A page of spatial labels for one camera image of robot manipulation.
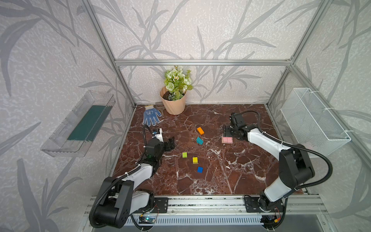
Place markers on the left circuit board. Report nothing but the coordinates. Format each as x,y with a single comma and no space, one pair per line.
147,219

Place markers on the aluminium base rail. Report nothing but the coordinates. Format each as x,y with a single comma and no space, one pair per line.
233,205

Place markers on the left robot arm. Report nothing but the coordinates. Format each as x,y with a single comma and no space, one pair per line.
117,198

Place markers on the clear plastic wall shelf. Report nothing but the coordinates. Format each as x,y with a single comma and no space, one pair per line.
75,135

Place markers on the orange wood block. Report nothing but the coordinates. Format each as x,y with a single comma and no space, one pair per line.
200,131

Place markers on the small brown brush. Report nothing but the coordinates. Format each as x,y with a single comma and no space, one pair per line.
159,105

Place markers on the blue work glove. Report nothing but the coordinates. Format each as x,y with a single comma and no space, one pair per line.
151,116

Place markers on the green white artificial flowers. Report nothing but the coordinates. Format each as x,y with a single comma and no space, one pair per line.
177,83

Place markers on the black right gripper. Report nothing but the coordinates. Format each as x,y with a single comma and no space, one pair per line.
229,132

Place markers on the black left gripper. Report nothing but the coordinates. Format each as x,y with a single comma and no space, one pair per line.
167,145

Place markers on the white wire mesh basket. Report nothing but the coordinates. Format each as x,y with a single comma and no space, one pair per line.
312,123

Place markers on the teal triangular wood block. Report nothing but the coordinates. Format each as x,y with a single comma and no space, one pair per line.
199,141

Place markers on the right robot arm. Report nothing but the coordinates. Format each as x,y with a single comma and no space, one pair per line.
295,166

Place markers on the beige flower pot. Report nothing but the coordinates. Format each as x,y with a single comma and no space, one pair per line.
173,107

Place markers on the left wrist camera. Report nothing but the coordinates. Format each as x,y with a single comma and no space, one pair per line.
157,133

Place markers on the long pink wood block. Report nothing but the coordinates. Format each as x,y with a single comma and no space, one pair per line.
224,140

